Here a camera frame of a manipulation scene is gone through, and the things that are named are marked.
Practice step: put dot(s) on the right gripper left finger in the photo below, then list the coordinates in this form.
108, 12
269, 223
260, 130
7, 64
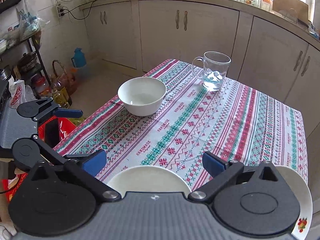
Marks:
84, 176

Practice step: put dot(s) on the left gloved hand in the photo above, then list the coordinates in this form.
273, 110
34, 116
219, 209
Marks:
7, 230

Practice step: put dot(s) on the wicker basket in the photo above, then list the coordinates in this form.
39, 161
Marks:
66, 80

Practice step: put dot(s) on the cream kitchen cabinets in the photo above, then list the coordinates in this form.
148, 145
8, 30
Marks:
268, 53

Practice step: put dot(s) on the white fruit-print plate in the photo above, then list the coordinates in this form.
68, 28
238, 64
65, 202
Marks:
148, 178

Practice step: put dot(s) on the wall power strip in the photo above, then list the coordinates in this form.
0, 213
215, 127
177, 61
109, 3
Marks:
59, 9

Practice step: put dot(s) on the stacked white fruit plates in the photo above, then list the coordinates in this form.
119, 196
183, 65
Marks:
301, 190

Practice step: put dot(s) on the black metal shelf rack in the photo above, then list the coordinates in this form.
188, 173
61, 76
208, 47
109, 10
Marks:
21, 29

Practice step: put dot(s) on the clear glass mug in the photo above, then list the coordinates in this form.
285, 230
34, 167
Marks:
215, 68

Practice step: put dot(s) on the cooking oil bottle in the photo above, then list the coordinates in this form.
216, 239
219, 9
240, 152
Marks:
60, 94

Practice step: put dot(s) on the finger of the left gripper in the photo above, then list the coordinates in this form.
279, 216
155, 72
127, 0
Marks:
70, 157
68, 113

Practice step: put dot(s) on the cardboard sheet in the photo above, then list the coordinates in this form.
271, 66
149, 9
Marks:
295, 8

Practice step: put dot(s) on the white ceramic bowl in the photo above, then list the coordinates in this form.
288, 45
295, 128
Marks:
142, 96

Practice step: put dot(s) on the blue thermos jug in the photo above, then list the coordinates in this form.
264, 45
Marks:
78, 60

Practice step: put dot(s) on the patterned embroidered tablecloth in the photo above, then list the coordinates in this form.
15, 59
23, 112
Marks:
236, 122

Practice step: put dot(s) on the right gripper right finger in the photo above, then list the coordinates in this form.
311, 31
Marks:
224, 174

